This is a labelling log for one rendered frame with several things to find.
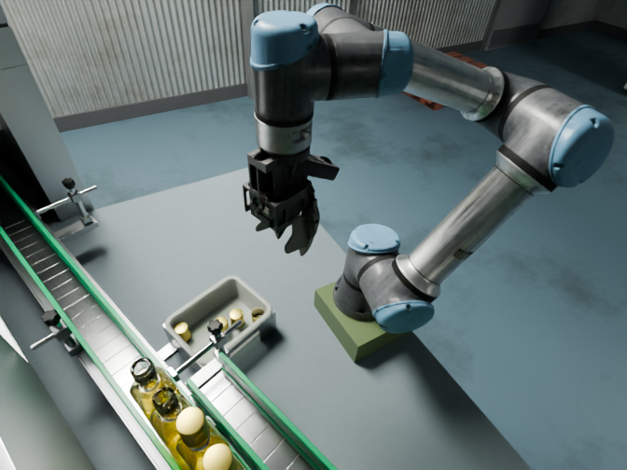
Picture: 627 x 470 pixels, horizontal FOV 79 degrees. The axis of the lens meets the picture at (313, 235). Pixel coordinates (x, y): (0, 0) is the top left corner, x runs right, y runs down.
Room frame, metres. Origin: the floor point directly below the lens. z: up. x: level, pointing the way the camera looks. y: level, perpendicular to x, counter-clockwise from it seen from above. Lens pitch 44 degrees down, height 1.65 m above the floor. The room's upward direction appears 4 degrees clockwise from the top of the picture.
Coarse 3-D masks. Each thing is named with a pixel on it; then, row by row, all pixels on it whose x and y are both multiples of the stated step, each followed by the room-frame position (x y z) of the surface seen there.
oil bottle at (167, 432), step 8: (184, 400) 0.22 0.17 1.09; (184, 408) 0.21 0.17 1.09; (152, 416) 0.20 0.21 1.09; (152, 424) 0.19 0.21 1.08; (160, 424) 0.18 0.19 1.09; (168, 424) 0.18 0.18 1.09; (160, 432) 0.18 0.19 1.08; (168, 432) 0.18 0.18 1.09; (176, 432) 0.18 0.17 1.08; (168, 440) 0.17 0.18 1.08; (176, 440) 0.17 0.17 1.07; (168, 448) 0.16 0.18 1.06; (176, 456) 0.16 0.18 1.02; (184, 464) 0.17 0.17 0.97
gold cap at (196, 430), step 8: (192, 408) 0.18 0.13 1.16; (200, 408) 0.18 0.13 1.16; (184, 416) 0.17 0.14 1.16; (192, 416) 0.17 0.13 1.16; (200, 416) 0.17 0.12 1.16; (176, 424) 0.16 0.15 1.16; (184, 424) 0.16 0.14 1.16; (192, 424) 0.16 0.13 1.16; (200, 424) 0.16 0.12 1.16; (208, 424) 0.18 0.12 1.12; (184, 432) 0.15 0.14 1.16; (192, 432) 0.15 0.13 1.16; (200, 432) 0.16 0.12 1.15; (208, 432) 0.17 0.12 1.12; (184, 440) 0.15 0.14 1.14; (192, 440) 0.15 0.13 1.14; (200, 440) 0.15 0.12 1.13
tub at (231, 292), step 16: (224, 288) 0.63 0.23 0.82; (240, 288) 0.63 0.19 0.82; (192, 304) 0.55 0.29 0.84; (208, 304) 0.58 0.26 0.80; (224, 304) 0.61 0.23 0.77; (240, 304) 0.61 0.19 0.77; (256, 304) 0.59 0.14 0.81; (176, 320) 0.51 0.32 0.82; (192, 320) 0.54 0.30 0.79; (208, 320) 0.55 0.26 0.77; (176, 336) 0.46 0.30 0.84; (192, 336) 0.50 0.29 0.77; (208, 336) 0.51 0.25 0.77; (240, 336) 0.47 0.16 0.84; (192, 352) 0.42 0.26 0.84; (208, 352) 0.46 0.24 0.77
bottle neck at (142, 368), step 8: (136, 360) 0.25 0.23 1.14; (144, 360) 0.25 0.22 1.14; (136, 368) 0.24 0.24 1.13; (144, 368) 0.25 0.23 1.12; (152, 368) 0.24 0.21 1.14; (136, 376) 0.23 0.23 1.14; (144, 376) 0.23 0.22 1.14; (152, 376) 0.24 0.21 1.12; (144, 384) 0.23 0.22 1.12; (152, 384) 0.23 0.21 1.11
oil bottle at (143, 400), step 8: (160, 368) 0.27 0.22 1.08; (160, 376) 0.25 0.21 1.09; (168, 376) 0.26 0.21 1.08; (136, 384) 0.24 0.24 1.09; (160, 384) 0.24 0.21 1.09; (168, 384) 0.24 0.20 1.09; (136, 392) 0.23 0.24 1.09; (144, 392) 0.22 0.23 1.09; (152, 392) 0.23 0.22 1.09; (176, 392) 0.24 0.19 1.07; (136, 400) 0.22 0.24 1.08; (144, 400) 0.22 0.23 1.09; (144, 408) 0.21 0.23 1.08; (152, 408) 0.21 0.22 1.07
